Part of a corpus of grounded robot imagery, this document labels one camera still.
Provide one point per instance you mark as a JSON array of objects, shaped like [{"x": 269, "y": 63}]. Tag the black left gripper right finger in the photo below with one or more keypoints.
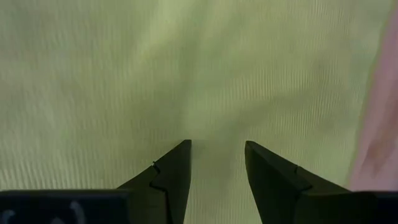
[{"x": 270, "y": 186}]

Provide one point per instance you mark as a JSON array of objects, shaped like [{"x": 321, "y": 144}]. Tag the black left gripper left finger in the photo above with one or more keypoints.
[{"x": 174, "y": 174}]

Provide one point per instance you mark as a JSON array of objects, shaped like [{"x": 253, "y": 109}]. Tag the green microfiber towel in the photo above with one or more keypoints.
[{"x": 155, "y": 77}]

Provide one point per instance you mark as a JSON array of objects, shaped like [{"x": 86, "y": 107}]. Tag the pink plastic basket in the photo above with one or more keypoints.
[{"x": 379, "y": 124}]

